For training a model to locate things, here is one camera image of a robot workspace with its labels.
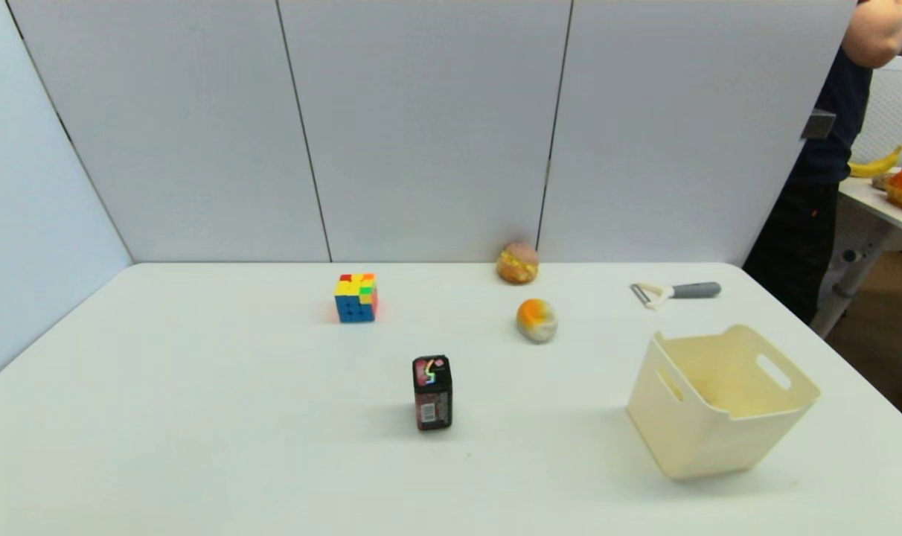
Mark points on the yellow banana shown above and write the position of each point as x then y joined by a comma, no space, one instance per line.
875,167

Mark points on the brown burger bun toy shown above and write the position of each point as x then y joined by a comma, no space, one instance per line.
517,264

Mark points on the small black printed box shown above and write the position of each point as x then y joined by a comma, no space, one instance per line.
432,398

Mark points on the person in dark clothes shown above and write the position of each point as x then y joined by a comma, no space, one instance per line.
827,156

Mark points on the small grey wall box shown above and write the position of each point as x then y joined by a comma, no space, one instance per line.
818,124

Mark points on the cream plastic basket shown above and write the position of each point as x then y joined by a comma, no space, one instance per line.
700,435

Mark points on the multicoloured rubiks cube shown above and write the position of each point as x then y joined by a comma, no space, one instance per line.
356,305

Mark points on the white perforated panel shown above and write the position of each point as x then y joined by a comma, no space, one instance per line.
894,112

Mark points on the white side table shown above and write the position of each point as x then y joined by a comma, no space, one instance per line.
886,208

